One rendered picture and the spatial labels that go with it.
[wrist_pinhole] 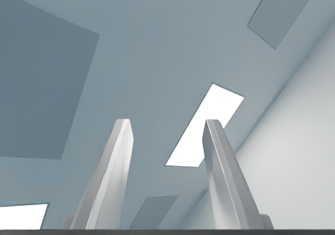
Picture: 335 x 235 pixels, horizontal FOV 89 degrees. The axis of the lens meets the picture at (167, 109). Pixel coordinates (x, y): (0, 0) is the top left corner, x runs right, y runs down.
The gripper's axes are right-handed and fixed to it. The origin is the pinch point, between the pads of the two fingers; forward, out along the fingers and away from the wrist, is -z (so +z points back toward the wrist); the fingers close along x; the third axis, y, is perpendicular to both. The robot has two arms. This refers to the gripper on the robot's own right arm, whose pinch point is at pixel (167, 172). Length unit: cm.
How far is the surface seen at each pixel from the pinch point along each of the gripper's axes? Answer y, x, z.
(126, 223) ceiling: 286, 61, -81
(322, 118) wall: 125, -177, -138
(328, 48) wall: 67, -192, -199
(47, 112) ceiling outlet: 79, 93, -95
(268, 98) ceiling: 132, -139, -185
